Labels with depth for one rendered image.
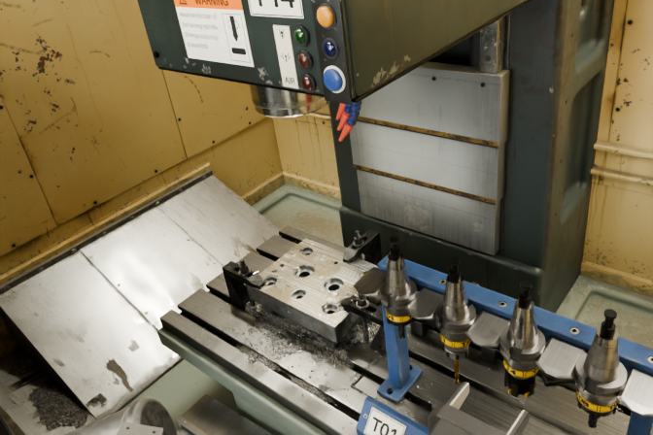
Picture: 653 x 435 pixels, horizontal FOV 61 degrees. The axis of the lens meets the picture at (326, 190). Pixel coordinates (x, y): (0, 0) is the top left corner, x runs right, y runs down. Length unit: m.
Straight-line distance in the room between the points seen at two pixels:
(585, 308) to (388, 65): 1.34
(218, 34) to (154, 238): 1.33
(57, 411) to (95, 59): 1.07
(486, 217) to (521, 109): 0.31
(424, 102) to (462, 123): 0.11
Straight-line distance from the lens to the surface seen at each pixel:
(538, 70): 1.35
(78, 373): 1.85
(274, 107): 1.04
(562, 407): 1.25
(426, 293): 0.98
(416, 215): 1.66
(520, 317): 0.85
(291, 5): 0.74
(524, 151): 1.44
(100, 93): 2.01
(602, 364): 0.85
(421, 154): 1.53
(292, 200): 2.56
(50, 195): 2.00
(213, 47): 0.89
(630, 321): 1.94
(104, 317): 1.93
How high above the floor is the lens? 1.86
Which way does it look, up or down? 29 degrees down
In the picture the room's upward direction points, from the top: 8 degrees counter-clockwise
